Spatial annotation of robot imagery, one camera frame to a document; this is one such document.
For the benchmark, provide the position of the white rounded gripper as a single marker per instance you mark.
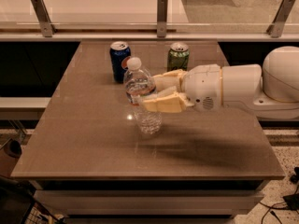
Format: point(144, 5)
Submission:
point(202, 86)

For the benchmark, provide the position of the clear plastic water bottle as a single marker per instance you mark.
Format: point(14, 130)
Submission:
point(139, 84)

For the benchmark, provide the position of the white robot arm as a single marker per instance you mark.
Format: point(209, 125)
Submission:
point(268, 91)

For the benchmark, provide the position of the green soda can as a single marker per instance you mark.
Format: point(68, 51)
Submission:
point(178, 56)

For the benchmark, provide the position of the blue Pepsi soda can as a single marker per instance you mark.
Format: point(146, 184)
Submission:
point(120, 53)

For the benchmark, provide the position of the glass railing panel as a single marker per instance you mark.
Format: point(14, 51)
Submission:
point(200, 16)

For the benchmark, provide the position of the brown bin at left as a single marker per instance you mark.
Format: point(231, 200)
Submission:
point(10, 152)

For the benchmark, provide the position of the middle metal railing bracket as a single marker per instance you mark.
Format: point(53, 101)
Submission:
point(162, 8)

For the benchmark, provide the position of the metal railing bracket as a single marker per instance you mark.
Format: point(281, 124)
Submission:
point(162, 8)
point(275, 29)
point(46, 26)

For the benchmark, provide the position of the right metal railing bracket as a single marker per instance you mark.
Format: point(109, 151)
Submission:
point(275, 29)

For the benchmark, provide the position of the left metal railing bracket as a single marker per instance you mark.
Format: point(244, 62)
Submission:
point(46, 26)

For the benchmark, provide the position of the black wire basket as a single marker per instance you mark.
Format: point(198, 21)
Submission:
point(16, 203)

